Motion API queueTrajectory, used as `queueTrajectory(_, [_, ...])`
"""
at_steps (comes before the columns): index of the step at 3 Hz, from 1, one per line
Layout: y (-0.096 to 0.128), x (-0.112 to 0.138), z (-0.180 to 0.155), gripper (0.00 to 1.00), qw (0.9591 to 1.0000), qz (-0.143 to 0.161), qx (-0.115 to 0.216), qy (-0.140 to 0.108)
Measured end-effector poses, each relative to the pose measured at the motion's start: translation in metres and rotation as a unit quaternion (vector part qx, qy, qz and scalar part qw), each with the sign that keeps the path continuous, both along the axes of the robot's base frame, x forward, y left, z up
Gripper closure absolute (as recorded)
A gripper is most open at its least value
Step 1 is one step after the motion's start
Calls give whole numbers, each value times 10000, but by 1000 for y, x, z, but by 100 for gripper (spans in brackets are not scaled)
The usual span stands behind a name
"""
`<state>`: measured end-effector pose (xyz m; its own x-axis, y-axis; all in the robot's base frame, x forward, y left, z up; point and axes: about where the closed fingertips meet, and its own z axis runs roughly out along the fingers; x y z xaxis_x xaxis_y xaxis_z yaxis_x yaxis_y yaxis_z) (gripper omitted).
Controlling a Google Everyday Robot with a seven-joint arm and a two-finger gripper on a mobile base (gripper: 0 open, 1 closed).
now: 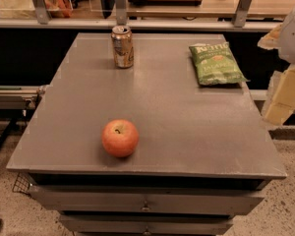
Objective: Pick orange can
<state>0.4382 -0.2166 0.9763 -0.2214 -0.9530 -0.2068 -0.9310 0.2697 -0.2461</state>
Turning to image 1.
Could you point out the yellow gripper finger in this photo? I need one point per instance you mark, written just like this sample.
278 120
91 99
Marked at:
280 102
271 39

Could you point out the orange soda can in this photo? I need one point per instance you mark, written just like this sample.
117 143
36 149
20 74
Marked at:
122 44

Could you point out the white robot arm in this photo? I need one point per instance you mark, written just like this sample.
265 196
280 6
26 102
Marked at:
282 38

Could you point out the green chip bag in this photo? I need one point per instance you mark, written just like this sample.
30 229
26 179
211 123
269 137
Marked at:
215 64

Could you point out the grey drawer cabinet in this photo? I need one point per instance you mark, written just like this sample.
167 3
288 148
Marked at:
190 137

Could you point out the red apple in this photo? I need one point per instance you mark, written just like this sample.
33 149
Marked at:
120 138

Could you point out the orange plastic bag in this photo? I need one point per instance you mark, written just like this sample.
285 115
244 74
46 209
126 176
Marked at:
59 8

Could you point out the lower grey drawer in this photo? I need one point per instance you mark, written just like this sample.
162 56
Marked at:
145 225

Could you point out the grey drawer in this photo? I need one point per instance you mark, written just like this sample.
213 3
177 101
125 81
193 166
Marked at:
145 225
202 201

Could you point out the upper grey drawer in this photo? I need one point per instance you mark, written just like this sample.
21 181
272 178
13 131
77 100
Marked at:
202 201

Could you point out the right grey shelf bracket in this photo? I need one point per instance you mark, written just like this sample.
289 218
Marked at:
240 16

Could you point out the grey shelf bracket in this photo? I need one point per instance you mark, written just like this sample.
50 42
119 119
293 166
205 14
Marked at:
43 16
121 12
240 16

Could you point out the middle grey shelf bracket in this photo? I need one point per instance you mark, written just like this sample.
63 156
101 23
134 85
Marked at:
121 12

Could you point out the left grey shelf bracket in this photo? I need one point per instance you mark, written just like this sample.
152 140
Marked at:
43 16

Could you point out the metal rail at left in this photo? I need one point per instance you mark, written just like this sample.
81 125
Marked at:
21 97

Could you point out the wire mesh basket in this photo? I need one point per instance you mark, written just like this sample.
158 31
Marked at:
21 185

